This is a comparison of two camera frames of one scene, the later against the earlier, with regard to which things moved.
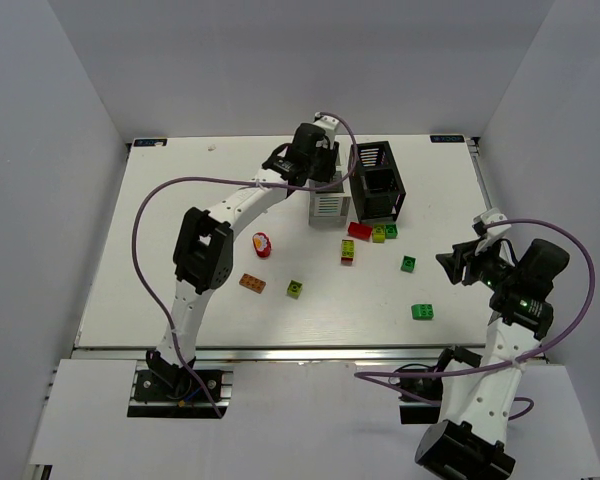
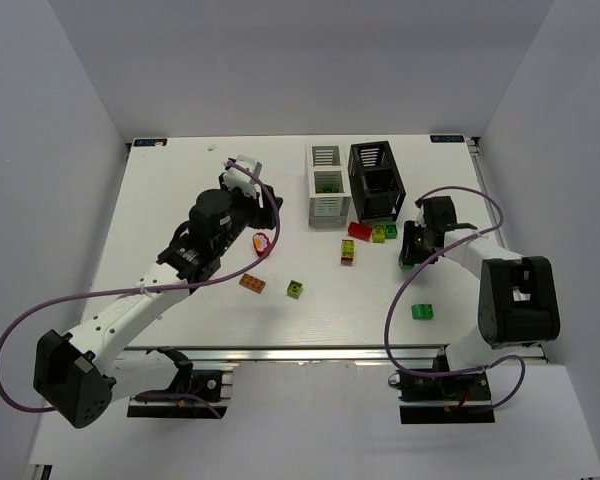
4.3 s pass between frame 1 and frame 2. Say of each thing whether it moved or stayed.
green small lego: stayed
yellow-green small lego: stayed
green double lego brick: stayed
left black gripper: moved
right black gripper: moved
